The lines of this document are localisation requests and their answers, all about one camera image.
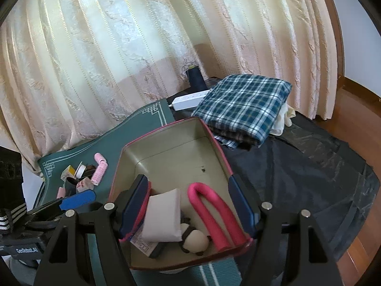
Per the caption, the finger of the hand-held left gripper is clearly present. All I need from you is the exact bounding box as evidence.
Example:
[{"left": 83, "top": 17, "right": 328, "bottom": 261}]
[{"left": 28, "top": 189, "right": 96, "bottom": 218}]

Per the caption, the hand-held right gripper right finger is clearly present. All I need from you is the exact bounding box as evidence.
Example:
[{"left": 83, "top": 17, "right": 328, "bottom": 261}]
[{"left": 229, "top": 174, "right": 349, "bottom": 286}]

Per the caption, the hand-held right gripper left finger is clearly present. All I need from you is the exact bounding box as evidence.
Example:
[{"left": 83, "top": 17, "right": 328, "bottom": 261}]
[{"left": 33, "top": 174, "right": 149, "bottom": 286}]

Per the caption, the large pink foam curler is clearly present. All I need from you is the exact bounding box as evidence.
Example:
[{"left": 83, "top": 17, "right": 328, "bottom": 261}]
[{"left": 187, "top": 182, "right": 248, "bottom": 249}]

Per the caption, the small printed card packet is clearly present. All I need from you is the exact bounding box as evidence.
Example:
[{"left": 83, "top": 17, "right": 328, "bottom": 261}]
[{"left": 61, "top": 164, "right": 76, "bottom": 182}]

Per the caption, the white soft packet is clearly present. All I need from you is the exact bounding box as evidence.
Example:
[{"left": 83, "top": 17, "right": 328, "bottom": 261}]
[{"left": 140, "top": 188, "right": 182, "bottom": 242}]

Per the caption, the blue and white medicine box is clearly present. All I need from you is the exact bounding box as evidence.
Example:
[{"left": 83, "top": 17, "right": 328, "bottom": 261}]
[{"left": 131, "top": 232, "right": 166, "bottom": 259}]

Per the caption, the small panda toy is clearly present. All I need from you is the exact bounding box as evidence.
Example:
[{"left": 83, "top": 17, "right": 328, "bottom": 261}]
[{"left": 179, "top": 223, "right": 212, "bottom": 257}]

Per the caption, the red tin box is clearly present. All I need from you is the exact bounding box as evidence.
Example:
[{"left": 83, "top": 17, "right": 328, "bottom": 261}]
[{"left": 108, "top": 117, "right": 255, "bottom": 271}]

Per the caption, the white thread spool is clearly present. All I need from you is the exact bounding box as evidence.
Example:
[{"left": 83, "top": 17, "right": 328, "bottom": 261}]
[{"left": 74, "top": 161, "right": 87, "bottom": 181}]

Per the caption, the black plastic sheet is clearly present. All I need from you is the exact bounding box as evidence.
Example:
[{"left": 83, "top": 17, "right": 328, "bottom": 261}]
[{"left": 167, "top": 76, "right": 381, "bottom": 263}]

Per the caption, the green mat with white border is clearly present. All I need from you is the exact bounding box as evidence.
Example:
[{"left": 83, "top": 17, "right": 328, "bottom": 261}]
[{"left": 31, "top": 100, "right": 241, "bottom": 286}]

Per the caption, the beige folded cloth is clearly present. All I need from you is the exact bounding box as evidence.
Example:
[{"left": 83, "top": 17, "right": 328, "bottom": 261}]
[{"left": 269, "top": 103, "right": 296, "bottom": 136}]

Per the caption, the blue plaid cloth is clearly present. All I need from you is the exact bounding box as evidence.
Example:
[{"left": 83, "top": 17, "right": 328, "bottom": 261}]
[{"left": 190, "top": 74, "right": 293, "bottom": 149}]

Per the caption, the white power strip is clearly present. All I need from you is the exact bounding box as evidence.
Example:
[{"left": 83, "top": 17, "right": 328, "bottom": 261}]
[{"left": 168, "top": 89, "right": 210, "bottom": 111}]

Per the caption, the cream patterned curtain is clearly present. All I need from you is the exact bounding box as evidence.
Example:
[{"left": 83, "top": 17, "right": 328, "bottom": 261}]
[{"left": 0, "top": 0, "right": 346, "bottom": 173}]

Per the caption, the brown wooden door frame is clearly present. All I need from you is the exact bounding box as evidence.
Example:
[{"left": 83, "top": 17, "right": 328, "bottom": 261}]
[{"left": 316, "top": 0, "right": 347, "bottom": 79}]

